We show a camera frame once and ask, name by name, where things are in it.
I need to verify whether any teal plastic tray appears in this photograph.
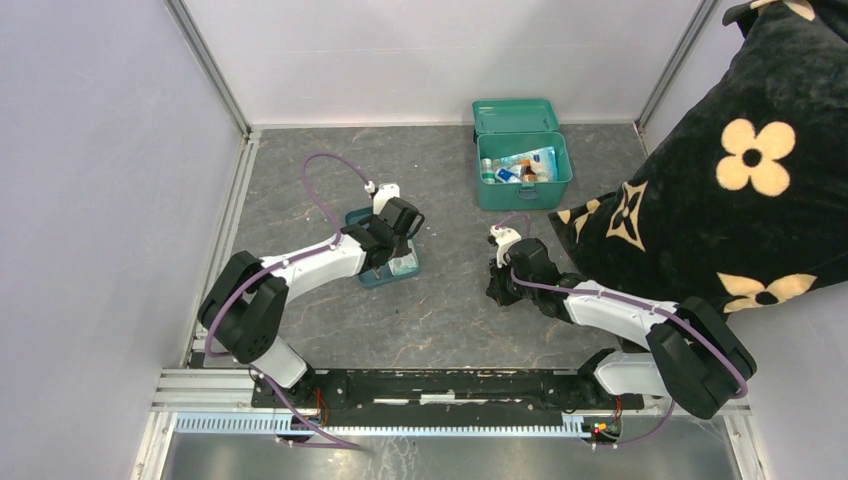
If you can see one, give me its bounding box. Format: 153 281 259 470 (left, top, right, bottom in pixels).
357 239 421 289

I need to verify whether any teal bandage strips stack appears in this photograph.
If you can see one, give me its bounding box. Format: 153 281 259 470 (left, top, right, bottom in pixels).
388 251 420 277

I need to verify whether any brown medicine bottle orange cap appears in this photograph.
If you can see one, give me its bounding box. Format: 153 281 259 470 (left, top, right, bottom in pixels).
520 160 537 183

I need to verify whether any white blue ointment tube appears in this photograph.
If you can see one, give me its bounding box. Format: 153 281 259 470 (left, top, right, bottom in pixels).
495 165 524 183

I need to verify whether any white pill bottle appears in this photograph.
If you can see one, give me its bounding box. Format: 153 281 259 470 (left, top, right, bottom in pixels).
480 158 497 184

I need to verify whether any blue cotton swab packet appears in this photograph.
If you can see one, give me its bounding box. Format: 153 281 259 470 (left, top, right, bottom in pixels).
495 146 560 182

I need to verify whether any green medicine kit box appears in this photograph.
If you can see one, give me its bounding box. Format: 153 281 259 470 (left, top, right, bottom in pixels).
471 98 572 211

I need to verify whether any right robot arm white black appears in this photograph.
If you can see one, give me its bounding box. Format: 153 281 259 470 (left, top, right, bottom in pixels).
486 229 757 420

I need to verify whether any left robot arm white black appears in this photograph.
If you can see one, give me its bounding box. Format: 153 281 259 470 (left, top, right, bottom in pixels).
196 198 425 408

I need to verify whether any black floral cloth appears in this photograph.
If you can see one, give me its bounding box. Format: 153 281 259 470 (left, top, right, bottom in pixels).
550 1 847 314

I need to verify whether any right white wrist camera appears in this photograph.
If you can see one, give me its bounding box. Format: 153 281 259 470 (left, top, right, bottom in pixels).
488 225 522 268

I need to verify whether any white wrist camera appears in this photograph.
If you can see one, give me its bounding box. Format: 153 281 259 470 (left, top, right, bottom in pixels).
364 181 400 215
488 225 522 268

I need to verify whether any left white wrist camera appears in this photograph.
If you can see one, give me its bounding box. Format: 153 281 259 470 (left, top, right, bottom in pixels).
364 181 400 215

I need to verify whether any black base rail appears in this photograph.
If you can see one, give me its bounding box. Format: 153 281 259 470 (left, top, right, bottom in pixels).
284 369 645 427

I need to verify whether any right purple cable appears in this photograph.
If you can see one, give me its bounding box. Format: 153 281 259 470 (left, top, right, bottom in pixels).
490 211 750 446

